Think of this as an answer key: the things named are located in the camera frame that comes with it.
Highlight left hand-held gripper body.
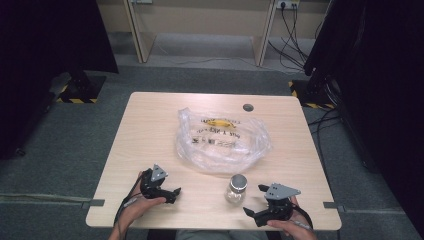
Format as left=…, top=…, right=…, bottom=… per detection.
left=139, top=163, right=169, bottom=201

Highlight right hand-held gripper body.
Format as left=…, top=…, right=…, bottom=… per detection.
left=264, top=182, right=302, bottom=223

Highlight person's left hand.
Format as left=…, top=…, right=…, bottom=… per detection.
left=116, top=171, right=167, bottom=232

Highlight person's right hand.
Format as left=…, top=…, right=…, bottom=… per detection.
left=266, top=195, right=318, bottom=240

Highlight glass jar with silver lid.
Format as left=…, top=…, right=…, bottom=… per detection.
left=223, top=173, right=249, bottom=205

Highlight person's grey clothing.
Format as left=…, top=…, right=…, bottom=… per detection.
left=146, top=229, right=283, bottom=240

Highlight clear printed plastic bag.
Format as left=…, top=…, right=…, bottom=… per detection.
left=175, top=106, right=273, bottom=176

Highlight grey floor tape strip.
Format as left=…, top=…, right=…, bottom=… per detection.
left=0, top=192, right=106, bottom=210
left=322, top=201, right=407, bottom=215

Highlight striped black stand base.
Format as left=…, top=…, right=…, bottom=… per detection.
left=287, top=79, right=337, bottom=111
left=49, top=71, right=108, bottom=105

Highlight black curtain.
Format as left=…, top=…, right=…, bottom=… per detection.
left=0, top=0, right=120, bottom=162
left=302, top=0, right=424, bottom=238

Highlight white background desk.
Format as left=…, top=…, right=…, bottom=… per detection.
left=122, top=0, right=278, bottom=68

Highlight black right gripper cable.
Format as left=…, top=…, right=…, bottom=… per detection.
left=292, top=203, right=315, bottom=232

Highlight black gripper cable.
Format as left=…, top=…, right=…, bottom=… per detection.
left=113, top=173, right=145, bottom=236
left=292, top=203, right=315, bottom=232

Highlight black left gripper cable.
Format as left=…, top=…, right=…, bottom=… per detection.
left=113, top=173, right=145, bottom=236

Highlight black floor cables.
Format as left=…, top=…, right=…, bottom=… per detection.
left=307, top=108, right=343, bottom=169

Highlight white floor cable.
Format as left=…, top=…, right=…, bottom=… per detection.
left=155, top=42, right=294, bottom=74

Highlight black cables under socket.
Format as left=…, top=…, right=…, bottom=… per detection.
left=267, top=4, right=324, bottom=73

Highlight white wall power socket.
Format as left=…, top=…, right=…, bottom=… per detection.
left=275, top=0, right=301, bottom=10

